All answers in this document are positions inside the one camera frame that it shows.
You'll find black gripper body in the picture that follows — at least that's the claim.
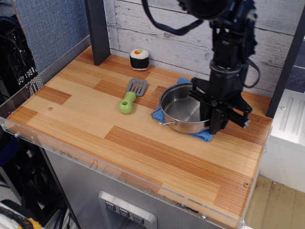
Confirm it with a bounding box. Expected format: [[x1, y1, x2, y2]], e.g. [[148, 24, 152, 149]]
[[190, 68, 252, 128]]

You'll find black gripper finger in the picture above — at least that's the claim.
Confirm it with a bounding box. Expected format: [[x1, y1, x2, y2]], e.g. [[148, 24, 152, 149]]
[[209, 109, 229, 134], [200, 99, 212, 121]]

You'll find stainless steel pot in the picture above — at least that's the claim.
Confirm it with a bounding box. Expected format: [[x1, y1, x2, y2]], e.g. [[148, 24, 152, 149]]
[[156, 83, 212, 134]]

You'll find green handled grey spatula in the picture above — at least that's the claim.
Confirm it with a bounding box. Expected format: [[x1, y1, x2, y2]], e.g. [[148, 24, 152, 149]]
[[118, 78, 147, 114]]

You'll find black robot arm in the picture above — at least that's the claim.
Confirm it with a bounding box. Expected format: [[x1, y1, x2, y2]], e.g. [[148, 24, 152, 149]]
[[142, 0, 259, 135]]

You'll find blue folded towel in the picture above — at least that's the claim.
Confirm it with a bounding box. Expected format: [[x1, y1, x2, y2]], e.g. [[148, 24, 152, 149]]
[[151, 76, 214, 143]]

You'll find white appliance on right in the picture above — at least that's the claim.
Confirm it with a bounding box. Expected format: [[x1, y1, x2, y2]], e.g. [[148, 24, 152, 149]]
[[259, 89, 305, 192]]

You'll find plush sushi roll toy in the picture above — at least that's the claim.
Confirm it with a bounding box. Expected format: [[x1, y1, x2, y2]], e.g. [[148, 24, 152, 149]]
[[130, 49, 149, 71]]

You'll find grey dispenser button panel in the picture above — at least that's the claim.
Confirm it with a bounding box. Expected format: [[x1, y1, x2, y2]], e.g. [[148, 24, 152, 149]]
[[98, 190, 158, 229]]

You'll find silver toy fridge cabinet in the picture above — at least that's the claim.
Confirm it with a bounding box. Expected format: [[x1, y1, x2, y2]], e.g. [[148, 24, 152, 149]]
[[45, 150, 240, 229]]

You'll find clear acrylic table guard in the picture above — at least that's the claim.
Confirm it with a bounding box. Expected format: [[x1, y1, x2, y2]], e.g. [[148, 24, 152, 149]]
[[0, 48, 271, 228]]

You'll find yellow black object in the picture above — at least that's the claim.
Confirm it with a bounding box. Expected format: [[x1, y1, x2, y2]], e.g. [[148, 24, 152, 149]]
[[0, 206, 43, 229]]

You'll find dark grey right post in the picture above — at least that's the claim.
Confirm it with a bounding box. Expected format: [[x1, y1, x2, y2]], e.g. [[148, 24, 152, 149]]
[[266, 8, 305, 118]]

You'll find dark grey post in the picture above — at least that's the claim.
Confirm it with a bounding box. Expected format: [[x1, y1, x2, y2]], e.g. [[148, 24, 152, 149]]
[[84, 0, 111, 66], [266, 8, 305, 118]]

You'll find dark grey left post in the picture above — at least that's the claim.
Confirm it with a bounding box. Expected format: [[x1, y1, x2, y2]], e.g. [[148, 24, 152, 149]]
[[84, 0, 111, 66]]

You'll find black crate with cables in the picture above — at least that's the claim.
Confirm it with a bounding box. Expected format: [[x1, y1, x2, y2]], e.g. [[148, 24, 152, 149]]
[[0, 15, 38, 103]]

